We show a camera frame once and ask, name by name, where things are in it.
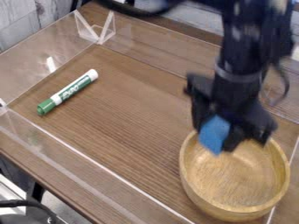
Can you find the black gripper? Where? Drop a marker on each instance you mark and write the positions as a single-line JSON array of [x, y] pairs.
[[232, 100]]

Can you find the blue foam block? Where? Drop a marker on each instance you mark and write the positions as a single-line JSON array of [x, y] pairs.
[[214, 132]]

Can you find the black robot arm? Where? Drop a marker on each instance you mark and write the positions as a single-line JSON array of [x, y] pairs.
[[256, 38]]

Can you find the brown wooden bowl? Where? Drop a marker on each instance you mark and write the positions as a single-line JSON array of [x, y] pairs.
[[238, 185]]

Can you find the green Expo marker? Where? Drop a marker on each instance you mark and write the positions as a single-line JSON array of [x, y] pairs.
[[67, 92]]

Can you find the black table leg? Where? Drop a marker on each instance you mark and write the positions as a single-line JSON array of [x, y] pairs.
[[38, 192]]

